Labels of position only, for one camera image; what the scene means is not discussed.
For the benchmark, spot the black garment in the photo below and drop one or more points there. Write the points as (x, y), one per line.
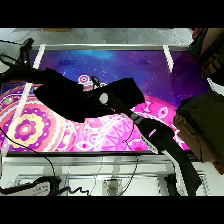
(73, 100)

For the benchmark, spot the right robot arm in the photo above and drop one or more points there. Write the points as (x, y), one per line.
(160, 135)

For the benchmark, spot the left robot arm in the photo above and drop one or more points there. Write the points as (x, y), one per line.
(40, 188)

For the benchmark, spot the heap of clothes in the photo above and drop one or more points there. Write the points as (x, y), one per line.
(213, 60)

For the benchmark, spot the dark brown garment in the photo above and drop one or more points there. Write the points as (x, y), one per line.
(203, 110)

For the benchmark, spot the tan garment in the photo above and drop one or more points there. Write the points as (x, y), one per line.
(203, 146)

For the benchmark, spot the white garment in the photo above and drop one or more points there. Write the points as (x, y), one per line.
(218, 87)

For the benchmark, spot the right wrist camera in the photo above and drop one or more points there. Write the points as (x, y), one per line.
(95, 80)

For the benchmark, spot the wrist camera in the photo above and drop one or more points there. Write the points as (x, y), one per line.
(95, 80)
(28, 42)

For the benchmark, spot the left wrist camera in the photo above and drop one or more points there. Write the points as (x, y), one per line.
(28, 42)

